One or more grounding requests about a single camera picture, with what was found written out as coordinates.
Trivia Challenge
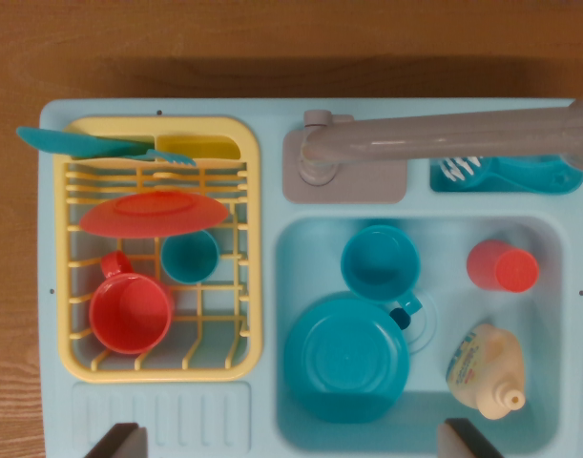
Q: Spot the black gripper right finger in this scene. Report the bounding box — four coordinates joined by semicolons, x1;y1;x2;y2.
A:
436;417;505;458

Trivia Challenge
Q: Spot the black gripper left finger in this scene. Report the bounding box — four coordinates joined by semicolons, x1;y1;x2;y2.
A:
83;422;149;458

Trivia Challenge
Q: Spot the cream detergent bottle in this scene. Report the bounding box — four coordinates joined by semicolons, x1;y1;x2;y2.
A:
446;323;528;421

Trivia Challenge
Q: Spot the light blue toy sink unit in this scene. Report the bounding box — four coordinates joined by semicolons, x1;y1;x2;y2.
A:
38;97;583;458

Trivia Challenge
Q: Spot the red toy mug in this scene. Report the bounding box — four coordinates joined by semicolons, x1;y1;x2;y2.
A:
88;250;177;356

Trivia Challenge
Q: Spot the teal toy plate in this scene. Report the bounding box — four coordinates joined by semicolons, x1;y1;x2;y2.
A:
283;291;411;425

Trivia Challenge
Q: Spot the red toy cup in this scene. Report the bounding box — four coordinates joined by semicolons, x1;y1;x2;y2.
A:
466;239;540;293

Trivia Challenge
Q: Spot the teal toy mug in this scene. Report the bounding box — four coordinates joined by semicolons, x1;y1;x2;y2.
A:
340;224;425;316

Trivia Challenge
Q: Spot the small teal cup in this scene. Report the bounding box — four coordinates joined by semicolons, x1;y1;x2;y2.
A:
159;229;220;286

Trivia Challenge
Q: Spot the red toy plate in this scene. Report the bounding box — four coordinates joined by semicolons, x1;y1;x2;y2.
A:
78;190;230;239

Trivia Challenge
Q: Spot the yellow dish rack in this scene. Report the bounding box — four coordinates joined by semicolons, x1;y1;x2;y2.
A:
53;116;263;385

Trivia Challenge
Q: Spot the teal dish brush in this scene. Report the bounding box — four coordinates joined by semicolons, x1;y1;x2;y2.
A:
438;155;576;196

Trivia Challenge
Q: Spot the teal toy fork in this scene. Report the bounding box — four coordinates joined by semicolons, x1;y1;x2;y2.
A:
123;148;198;168

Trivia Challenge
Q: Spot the grey toy faucet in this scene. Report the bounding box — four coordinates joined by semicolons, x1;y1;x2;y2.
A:
298;88;583;187

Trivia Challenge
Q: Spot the teal toy knife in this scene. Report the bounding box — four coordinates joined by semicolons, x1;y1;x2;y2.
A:
16;126;152;158

